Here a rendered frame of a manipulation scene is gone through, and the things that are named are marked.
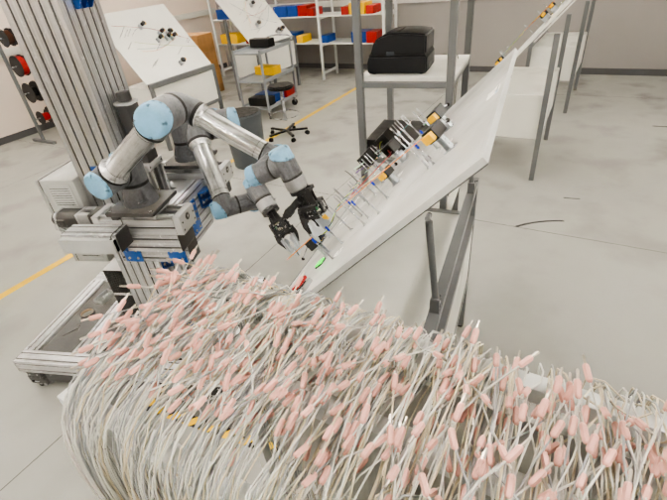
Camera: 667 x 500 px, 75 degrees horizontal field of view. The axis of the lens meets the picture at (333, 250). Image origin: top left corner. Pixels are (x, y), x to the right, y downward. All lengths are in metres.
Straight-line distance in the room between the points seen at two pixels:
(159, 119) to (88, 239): 0.75
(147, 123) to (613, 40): 7.90
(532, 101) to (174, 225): 3.43
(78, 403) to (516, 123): 4.26
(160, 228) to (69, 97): 0.65
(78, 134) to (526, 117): 3.65
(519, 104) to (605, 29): 4.36
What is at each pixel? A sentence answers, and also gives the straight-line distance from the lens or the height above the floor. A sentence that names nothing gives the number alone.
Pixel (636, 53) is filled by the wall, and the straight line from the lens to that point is 8.80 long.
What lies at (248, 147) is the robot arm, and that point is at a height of 1.43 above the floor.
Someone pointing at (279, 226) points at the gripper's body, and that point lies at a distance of 1.67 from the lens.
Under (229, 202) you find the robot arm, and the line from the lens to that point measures 1.79.
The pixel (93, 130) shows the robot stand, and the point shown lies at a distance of 2.22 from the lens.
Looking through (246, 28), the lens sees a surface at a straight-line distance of 8.15.
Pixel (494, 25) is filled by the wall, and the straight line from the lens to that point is 8.88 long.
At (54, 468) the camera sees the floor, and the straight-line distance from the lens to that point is 2.78.
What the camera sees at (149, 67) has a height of 1.02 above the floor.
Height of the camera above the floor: 1.97
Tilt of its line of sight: 34 degrees down
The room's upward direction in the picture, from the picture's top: 6 degrees counter-clockwise
